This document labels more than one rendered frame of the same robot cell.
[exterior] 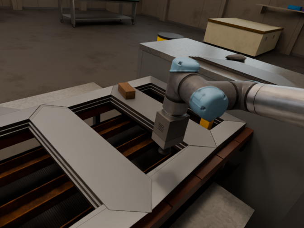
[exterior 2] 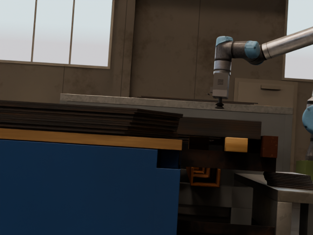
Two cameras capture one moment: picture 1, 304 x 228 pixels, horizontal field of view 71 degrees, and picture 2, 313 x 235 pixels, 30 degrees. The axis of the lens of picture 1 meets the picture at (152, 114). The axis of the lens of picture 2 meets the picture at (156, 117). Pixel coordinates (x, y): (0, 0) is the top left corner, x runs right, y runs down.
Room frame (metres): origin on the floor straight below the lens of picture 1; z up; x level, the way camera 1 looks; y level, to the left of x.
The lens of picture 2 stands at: (-1.33, 1.70, 0.77)
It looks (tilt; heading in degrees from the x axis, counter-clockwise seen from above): 3 degrees up; 323
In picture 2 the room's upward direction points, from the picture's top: 4 degrees clockwise
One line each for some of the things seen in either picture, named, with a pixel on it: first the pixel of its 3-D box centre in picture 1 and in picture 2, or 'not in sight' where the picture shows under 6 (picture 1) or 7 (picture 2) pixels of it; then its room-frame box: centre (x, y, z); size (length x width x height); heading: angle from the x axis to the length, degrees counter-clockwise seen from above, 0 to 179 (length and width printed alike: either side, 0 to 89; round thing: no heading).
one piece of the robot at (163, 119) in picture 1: (168, 123); (218, 84); (0.57, -0.06, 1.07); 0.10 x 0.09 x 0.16; 42
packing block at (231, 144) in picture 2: not in sight; (235, 144); (-0.16, 0.54, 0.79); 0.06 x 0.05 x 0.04; 50
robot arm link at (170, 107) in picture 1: (176, 103); (222, 67); (0.56, -0.07, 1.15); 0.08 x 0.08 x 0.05
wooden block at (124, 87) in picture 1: (126, 90); not in sight; (1.13, 0.17, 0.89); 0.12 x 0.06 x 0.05; 33
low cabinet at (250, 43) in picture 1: (243, 35); not in sight; (7.26, -2.49, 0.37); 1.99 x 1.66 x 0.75; 143
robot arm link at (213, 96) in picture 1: (207, 97); (247, 50); (0.48, -0.13, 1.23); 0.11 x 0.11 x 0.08; 27
